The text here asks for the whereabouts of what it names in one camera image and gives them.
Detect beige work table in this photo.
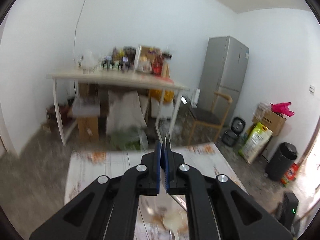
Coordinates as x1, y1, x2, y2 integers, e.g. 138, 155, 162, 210
46, 69, 189, 146

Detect black rice cooker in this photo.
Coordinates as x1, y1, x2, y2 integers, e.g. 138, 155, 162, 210
222, 117, 246, 147

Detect black trash bin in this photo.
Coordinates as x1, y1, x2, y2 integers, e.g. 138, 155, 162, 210
265, 142, 298, 181

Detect white sack under table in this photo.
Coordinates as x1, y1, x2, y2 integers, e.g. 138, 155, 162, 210
106, 90, 147, 135

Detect wooden chair black seat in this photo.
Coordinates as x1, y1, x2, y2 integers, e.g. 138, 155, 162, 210
188, 91, 233, 145

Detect cardboard box by wall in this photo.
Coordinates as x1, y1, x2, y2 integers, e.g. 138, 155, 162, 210
252, 111, 286, 137

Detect yellow green rice bag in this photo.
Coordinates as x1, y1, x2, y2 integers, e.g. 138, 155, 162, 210
239, 122, 273, 164

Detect silver refrigerator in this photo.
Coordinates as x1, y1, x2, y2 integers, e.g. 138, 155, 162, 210
197, 36, 249, 125

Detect floral tablecloth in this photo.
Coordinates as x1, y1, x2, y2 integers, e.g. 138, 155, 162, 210
64, 143, 244, 239

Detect white rice paddle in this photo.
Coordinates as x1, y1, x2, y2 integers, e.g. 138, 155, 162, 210
163, 210, 188, 239

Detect pink plastic bag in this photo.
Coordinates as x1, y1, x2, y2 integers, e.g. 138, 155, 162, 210
271, 102, 295, 117

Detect cardboard box under table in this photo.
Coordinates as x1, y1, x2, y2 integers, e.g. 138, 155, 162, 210
76, 116, 99, 143

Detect green vegetable plastic bag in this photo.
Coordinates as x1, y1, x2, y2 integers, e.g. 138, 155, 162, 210
110, 127, 149, 151

